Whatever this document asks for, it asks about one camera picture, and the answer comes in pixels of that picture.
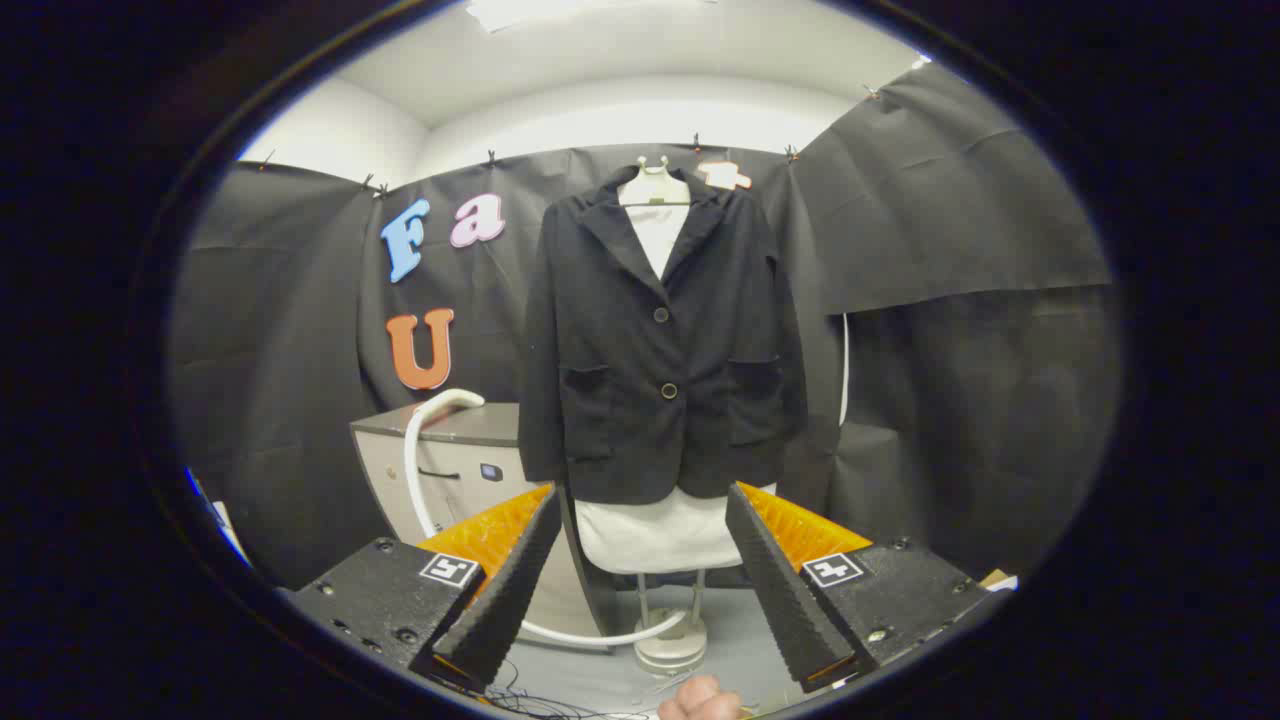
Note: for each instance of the black blazer jacket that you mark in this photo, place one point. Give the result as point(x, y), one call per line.
point(640, 400)

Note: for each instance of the black backdrop cloth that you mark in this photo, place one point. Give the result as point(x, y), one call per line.
point(950, 300)

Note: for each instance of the white steamer stand base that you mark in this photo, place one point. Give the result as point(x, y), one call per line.
point(672, 645)

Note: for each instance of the grey cabinet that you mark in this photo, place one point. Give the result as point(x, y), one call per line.
point(455, 470)

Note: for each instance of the white garment steamer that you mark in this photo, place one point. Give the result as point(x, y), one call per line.
point(411, 470)

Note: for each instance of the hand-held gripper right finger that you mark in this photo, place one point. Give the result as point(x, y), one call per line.
point(785, 590)

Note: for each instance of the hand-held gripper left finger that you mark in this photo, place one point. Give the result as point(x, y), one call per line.
point(505, 590)

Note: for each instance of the long ceiling light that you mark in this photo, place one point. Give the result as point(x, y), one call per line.
point(560, 10)

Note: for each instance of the white plastic hanger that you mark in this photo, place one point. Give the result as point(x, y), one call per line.
point(654, 186)

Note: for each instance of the cardboard piece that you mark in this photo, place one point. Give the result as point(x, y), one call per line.
point(998, 579)

